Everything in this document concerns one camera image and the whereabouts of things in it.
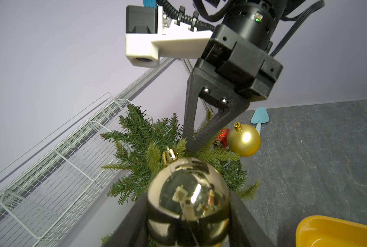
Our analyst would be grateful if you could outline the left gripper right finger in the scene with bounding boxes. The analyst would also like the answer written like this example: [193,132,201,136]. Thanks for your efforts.
[228,191,275,247]

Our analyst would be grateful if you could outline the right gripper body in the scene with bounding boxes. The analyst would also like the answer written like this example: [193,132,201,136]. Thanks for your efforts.
[201,24,283,102]

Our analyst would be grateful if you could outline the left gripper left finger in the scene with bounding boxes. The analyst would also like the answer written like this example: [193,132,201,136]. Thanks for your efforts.
[103,193,148,247]

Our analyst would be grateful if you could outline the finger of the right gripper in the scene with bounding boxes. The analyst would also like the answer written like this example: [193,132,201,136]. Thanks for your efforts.
[183,67,249,152]

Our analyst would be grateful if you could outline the red ribbed ornament ball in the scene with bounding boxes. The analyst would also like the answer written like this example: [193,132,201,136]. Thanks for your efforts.
[217,128,230,148]

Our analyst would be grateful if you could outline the silver ornament ball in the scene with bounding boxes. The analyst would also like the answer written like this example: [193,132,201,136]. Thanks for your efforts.
[146,149,230,247]

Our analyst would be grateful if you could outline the yellow plastic tray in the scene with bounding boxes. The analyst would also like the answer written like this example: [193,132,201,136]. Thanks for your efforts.
[296,216,367,247]

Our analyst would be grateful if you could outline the gold ornament ball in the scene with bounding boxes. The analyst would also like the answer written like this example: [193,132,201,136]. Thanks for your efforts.
[227,122,261,157]

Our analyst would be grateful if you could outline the small green christmas tree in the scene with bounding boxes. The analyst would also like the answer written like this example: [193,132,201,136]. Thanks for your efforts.
[100,103,261,247]

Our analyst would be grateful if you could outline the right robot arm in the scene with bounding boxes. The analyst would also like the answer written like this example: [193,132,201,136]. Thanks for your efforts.
[182,1,288,152]

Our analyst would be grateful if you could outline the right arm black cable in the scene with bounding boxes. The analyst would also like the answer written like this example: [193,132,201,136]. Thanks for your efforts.
[155,0,326,58]

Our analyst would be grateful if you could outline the long white wire basket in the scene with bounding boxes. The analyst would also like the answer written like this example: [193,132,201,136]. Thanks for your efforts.
[0,92,155,247]

